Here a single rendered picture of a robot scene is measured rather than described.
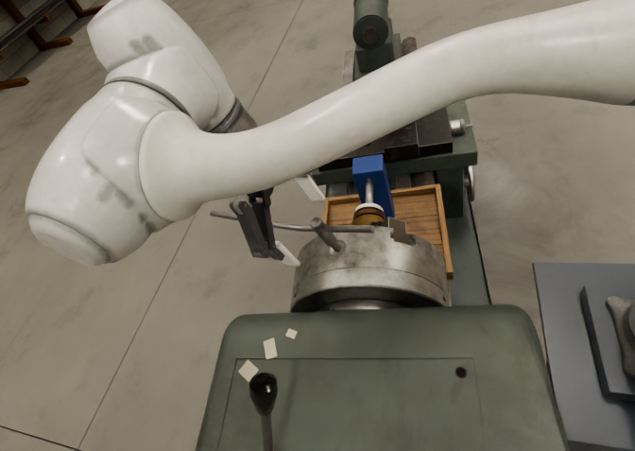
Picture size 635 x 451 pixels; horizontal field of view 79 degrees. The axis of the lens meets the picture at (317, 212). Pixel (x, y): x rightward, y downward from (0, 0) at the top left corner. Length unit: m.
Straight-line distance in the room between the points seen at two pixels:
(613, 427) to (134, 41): 1.11
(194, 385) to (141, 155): 1.95
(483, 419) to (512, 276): 1.56
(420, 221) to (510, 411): 0.69
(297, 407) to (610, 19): 0.55
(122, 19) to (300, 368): 0.49
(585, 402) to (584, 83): 0.82
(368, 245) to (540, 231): 1.62
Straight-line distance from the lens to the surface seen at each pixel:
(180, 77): 0.44
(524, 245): 2.18
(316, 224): 0.64
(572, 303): 1.20
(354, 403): 0.57
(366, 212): 0.89
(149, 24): 0.46
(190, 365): 2.28
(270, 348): 0.63
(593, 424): 1.11
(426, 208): 1.17
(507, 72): 0.41
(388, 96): 0.35
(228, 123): 0.50
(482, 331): 0.59
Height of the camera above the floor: 1.80
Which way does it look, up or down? 48 degrees down
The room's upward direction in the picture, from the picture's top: 25 degrees counter-clockwise
